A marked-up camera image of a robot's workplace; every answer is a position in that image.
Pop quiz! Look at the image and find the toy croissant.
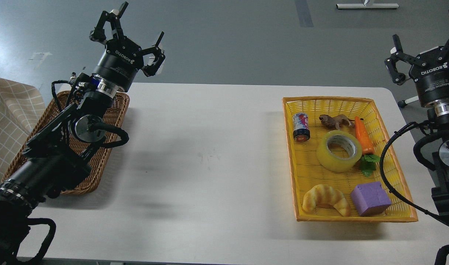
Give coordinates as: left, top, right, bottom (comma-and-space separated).
302, 184, 351, 217

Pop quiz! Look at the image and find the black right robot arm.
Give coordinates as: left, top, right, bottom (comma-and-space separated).
380, 35, 449, 227

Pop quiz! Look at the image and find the purple foam block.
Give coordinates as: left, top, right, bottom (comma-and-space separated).
350, 181, 392, 217

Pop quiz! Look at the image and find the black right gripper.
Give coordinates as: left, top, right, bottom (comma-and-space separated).
384, 8, 449, 108

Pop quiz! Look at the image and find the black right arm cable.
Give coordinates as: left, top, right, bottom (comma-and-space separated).
379, 121, 449, 233

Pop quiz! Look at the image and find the brown toy animal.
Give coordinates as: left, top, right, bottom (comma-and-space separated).
318, 114, 355, 130

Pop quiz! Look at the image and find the white stand base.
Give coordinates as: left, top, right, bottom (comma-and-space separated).
336, 0, 400, 10

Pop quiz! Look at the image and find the yellow tape roll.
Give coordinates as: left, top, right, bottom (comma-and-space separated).
316, 130, 362, 173

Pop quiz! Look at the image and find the orange toy carrot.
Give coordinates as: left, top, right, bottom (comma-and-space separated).
354, 116, 380, 177

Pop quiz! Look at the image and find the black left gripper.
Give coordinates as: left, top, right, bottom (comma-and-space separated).
89, 1, 166, 92

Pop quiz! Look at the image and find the brown wicker basket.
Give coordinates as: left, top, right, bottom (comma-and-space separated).
2, 91, 130, 195

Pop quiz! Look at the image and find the yellow plastic basket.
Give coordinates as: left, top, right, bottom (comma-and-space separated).
282, 96, 418, 223

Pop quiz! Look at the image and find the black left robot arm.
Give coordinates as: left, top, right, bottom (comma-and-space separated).
0, 2, 165, 265

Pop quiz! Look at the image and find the beige checkered cloth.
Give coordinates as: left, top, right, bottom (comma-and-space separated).
0, 78, 46, 183

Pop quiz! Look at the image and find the small drink can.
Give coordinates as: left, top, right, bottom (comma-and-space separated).
292, 112, 311, 142

